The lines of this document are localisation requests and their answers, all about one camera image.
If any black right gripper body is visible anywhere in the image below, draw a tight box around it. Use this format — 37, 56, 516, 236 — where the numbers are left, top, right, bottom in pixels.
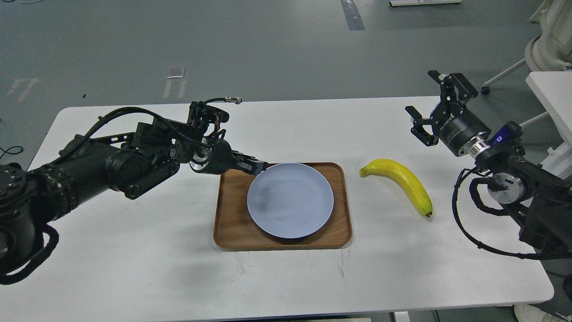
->
431, 102, 491, 157

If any light blue plate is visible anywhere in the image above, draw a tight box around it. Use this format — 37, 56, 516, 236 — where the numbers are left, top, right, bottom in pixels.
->
247, 163, 334, 239

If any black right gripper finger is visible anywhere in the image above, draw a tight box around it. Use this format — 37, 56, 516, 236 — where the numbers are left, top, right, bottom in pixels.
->
405, 106, 441, 147
428, 71, 479, 110

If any white side table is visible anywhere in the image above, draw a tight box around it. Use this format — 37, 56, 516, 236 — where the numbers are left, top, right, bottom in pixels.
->
526, 71, 572, 179

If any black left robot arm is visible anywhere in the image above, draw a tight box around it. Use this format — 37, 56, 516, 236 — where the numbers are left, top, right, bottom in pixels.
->
0, 97, 268, 285

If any yellow banana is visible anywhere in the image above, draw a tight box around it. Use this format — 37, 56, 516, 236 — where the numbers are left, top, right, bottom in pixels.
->
359, 158, 433, 218

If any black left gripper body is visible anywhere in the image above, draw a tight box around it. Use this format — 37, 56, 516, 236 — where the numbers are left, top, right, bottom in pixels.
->
189, 140, 241, 175

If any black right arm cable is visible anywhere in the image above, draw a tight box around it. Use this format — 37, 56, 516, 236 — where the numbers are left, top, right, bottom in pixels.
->
452, 168, 572, 261

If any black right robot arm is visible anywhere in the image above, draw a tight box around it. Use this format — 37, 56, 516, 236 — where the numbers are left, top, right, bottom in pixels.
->
406, 71, 572, 260

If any white chair base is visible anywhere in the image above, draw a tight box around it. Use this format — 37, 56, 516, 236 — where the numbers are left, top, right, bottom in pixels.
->
481, 0, 572, 94

